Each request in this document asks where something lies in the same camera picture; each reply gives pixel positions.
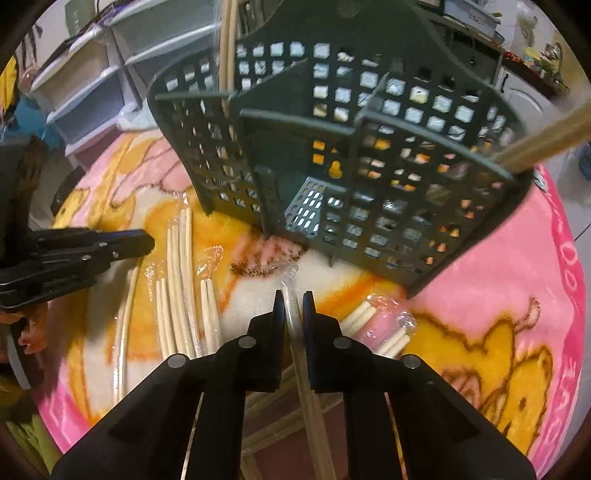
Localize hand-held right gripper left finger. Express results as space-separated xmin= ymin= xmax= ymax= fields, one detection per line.
xmin=51 ymin=290 xmax=287 ymax=480

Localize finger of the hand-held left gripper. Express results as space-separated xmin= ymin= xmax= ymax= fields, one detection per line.
xmin=0 ymin=255 xmax=117 ymax=311
xmin=28 ymin=228 xmax=156 ymax=260

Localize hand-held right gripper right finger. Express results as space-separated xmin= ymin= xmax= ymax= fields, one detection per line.
xmin=302 ymin=291 xmax=539 ymax=480

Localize bamboo chopstick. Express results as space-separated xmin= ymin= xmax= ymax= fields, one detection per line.
xmin=492 ymin=104 xmax=591 ymax=175
xmin=277 ymin=270 xmax=338 ymax=480
xmin=217 ymin=0 xmax=241 ymax=100

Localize dark green utensil basket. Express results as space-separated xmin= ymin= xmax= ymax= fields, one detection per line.
xmin=148 ymin=0 xmax=536 ymax=296

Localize person's left hand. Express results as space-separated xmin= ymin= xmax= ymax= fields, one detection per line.
xmin=14 ymin=311 xmax=48 ymax=355

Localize yellow and blue cloth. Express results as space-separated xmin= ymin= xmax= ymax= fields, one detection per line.
xmin=0 ymin=55 xmax=35 ymax=139

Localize white plastic drawer tower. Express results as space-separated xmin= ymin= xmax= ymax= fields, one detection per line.
xmin=28 ymin=23 xmax=127 ymax=158
xmin=108 ymin=0 xmax=220 ymax=118

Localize light blue printed cloth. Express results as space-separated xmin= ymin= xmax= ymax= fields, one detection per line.
xmin=115 ymin=108 xmax=155 ymax=136

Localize pink printed blanket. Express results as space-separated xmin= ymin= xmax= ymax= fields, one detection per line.
xmin=37 ymin=129 xmax=587 ymax=467

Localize white kitchen cabinets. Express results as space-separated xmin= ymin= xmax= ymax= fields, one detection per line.
xmin=496 ymin=65 xmax=571 ymax=125

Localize metal shelf rack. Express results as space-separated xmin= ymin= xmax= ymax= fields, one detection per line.
xmin=416 ymin=0 xmax=506 ymax=100

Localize light blue box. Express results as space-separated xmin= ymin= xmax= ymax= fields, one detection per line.
xmin=443 ymin=0 xmax=502 ymax=29

